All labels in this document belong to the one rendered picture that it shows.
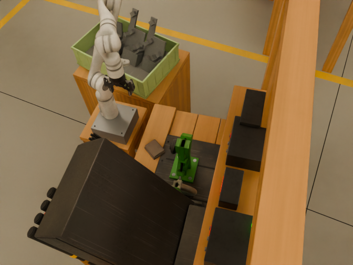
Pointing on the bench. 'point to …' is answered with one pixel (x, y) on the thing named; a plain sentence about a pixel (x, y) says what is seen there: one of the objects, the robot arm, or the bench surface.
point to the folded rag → (154, 149)
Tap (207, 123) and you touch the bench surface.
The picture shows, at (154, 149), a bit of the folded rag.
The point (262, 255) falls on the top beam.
